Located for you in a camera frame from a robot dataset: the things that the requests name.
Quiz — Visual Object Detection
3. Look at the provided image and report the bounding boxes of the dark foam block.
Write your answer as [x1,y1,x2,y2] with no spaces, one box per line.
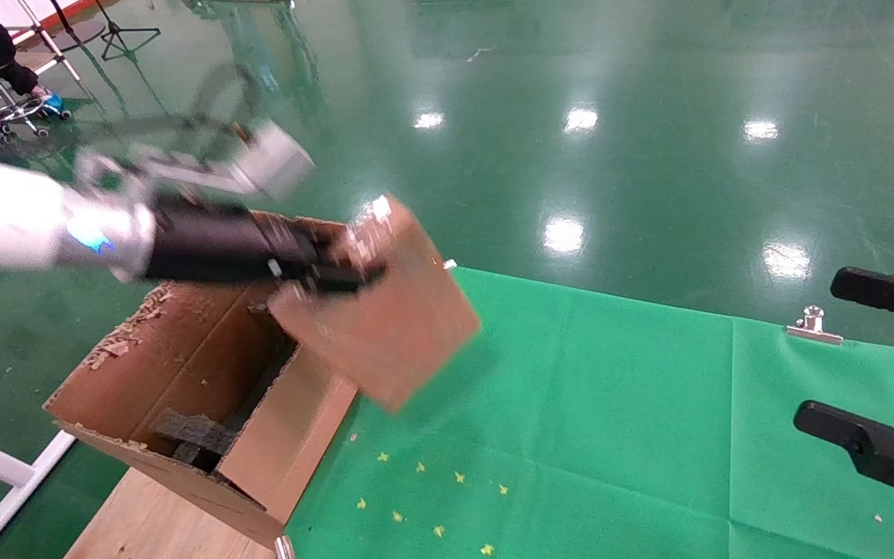
[152,408,240,473]

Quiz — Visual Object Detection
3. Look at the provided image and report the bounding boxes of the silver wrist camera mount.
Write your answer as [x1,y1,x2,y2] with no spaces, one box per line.
[78,120,316,199]

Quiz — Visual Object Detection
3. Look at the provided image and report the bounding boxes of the wheeled stool base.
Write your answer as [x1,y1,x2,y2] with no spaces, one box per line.
[0,78,73,148]

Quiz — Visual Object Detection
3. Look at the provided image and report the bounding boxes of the large open cardboard carton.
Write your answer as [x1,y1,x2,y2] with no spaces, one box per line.
[42,210,359,548]

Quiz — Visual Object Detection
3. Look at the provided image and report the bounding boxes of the green cloth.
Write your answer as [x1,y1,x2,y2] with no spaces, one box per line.
[284,266,894,559]

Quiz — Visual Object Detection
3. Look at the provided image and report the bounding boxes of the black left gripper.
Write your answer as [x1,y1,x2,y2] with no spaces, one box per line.
[144,198,390,296]

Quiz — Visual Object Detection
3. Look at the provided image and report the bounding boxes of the white orange-edged board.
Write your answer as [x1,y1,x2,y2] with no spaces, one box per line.
[0,0,99,33]

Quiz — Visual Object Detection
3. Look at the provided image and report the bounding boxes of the black tripod stand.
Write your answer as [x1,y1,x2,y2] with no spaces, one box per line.
[95,0,161,61]

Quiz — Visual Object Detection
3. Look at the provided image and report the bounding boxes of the white stand legs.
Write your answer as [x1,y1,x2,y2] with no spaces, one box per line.
[9,0,81,82]

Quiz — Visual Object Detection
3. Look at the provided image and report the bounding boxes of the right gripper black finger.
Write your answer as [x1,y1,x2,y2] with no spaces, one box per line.
[830,266,894,328]
[793,400,894,525]

